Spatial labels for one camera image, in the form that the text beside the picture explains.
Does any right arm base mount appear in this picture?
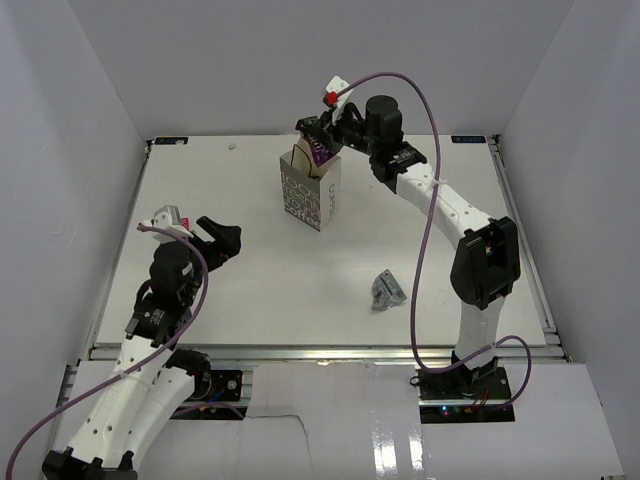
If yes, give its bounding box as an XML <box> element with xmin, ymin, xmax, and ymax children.
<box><xmin>409</xmin><ymin>367</ymin><xmax>516</xmax><ymax>425</ymax></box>

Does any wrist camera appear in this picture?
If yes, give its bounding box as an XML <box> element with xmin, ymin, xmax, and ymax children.
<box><xmin>323</xmin><ymin>75</ymin><xmax>351</xmax><ymax>112</ymax></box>
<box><xmin>138</xmin><ymin>205</ymin><xmax>193</xmax><ymax>241</ymax></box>

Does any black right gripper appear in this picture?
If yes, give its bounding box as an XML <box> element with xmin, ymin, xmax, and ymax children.
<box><xmin>309</xmin><ymin>102</ymin><xmax>380</xmax><ymax>157</ymax></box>

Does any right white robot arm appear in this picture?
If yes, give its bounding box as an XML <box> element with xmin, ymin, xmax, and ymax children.
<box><xmin>296</xmin><ymin>95</ymin><xmax>521</xmax><ymax>399</ymax></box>

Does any purple candy packet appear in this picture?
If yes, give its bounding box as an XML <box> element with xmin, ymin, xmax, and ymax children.
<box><xmin>300</xmin><ymin>133</ymin><xmax>334</xmax><ymax>167</ymax></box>

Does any aluminium front rail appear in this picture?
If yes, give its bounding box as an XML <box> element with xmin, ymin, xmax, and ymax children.
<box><xmin>89</xmin><ymin>342</ymin><xmax>565</xmax><ymax>363</ymax></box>

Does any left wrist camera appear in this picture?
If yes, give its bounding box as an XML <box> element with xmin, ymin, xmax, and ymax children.
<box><xmin>138</xmin><ymin>205</ymin><xmax>193</xmax><ymax>241</ymax></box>

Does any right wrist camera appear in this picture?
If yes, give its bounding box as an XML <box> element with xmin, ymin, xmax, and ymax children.
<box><xmin>323</xmin><ymin>75</ymin><xmax>351</xmax><ymax>112</ymax></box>

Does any grey snack packet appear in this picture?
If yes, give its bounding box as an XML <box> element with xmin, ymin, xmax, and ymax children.
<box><xmin>371</xmin><ymin>269</ymin><xmax>407</xmax><ymax>311</ymax></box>

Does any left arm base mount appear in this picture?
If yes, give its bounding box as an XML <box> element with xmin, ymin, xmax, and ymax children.
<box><xmin>166</xmin><ymin>349</ymin><xmax>244</xmax><ymax>420</ymax></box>

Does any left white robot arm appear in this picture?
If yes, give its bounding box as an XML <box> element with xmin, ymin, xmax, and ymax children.
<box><xmin>42</xmin><ymin>206</ymin><xmax>242</xmax><ymax>479</ymax></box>

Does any grey coffee paper bag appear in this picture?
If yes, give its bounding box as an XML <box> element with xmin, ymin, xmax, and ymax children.
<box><xmin>280</xmin><ymin>143</ymin><xmax>341</xmax><ymax>232</ymax></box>

